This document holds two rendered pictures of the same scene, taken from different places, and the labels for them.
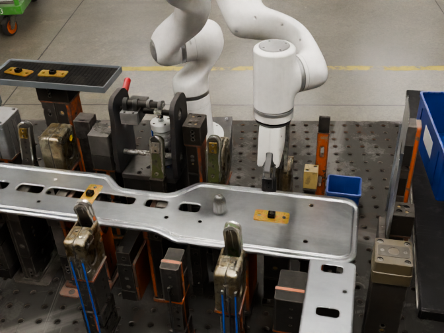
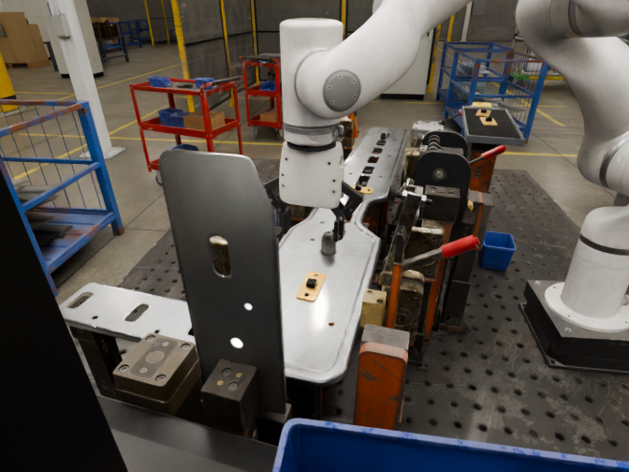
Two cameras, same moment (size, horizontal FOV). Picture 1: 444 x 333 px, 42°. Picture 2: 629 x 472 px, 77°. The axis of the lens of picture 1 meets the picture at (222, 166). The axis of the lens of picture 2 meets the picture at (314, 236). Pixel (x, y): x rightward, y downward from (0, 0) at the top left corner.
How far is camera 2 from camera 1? 1.36 m
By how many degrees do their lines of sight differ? 74
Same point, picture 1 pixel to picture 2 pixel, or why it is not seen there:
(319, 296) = (163, 309)
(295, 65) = (297, 53)
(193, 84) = (595, 222)
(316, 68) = (306, 70)
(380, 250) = (166, 342)
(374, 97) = not seen: outside the picture
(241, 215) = (318, 264)
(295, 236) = not seen: hidden behind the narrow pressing
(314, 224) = (287, 321)
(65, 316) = not seen: hidden behind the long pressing
